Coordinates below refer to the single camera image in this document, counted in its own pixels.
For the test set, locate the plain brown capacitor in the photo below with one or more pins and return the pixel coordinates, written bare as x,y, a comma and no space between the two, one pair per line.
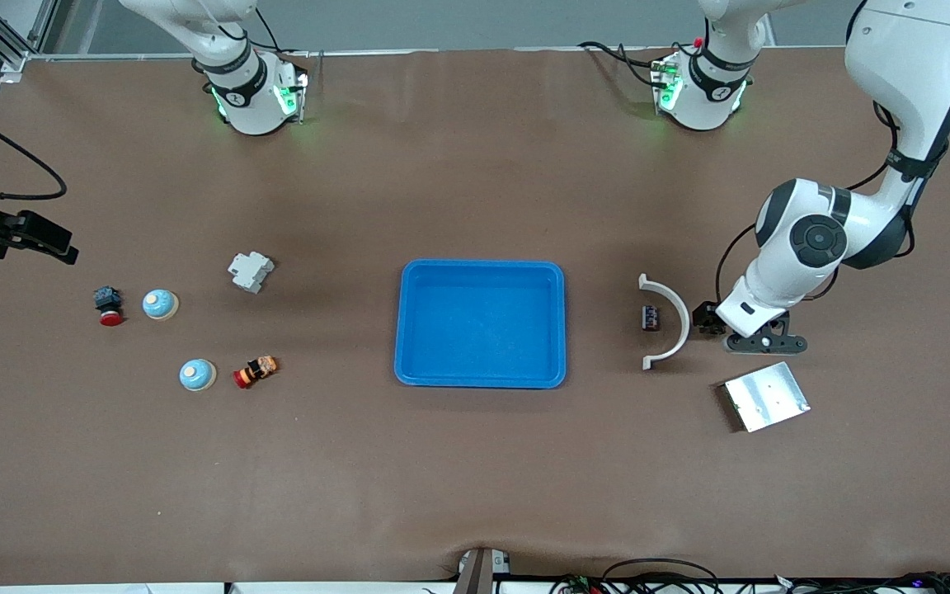
718,323

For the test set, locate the small dark purple component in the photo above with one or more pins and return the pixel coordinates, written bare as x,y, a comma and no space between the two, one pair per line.
650,318

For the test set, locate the blue call bell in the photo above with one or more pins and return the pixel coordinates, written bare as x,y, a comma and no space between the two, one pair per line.
160,304
196,374

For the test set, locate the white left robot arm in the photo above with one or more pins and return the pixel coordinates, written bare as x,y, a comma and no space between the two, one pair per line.
895,66

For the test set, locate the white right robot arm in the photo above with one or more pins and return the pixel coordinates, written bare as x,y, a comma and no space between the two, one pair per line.
248,91

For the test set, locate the white curved pipe clamp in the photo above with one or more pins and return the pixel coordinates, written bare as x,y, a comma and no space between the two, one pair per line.
684,322

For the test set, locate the red mushroom push button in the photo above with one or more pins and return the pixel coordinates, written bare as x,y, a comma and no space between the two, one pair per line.
109,301

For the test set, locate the silver metal plate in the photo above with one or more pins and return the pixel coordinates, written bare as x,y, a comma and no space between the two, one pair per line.
768,396

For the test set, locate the white circuit breaker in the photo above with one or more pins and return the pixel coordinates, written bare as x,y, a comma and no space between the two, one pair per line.
251,272

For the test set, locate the blue plastic tray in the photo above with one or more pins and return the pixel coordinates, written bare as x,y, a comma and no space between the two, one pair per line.
483,330

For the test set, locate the orange emergency stop button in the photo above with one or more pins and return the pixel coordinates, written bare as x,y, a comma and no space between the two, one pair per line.
256,371

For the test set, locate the brown table cover sheet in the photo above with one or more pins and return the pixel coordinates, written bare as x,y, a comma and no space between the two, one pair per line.
475,478

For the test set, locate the metal mount bracket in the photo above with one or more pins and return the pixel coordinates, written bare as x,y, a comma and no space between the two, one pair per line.
475,577

